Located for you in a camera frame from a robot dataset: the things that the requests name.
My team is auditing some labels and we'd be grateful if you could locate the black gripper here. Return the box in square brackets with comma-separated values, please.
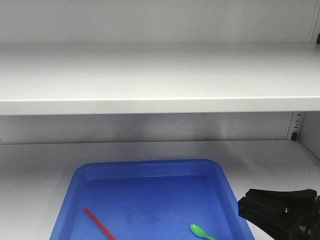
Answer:
[238, 189, 320, 240]

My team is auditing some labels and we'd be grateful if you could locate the green plastic spoon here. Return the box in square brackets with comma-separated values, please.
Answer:
[189, 224, 216, 240]

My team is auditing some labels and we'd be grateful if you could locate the red plastic spoon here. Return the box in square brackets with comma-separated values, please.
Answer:
[83, 207, 116, 240]

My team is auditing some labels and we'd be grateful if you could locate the white cabinet shelf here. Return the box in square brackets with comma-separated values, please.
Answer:
[0, 43, 320, 115]

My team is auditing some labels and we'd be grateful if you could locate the black shelf support peg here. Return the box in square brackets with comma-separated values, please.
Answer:
[291, 132, 298, 141]

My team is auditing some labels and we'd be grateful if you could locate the blue plastic tray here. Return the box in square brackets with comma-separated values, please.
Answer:
[50, 159, 253, 240]

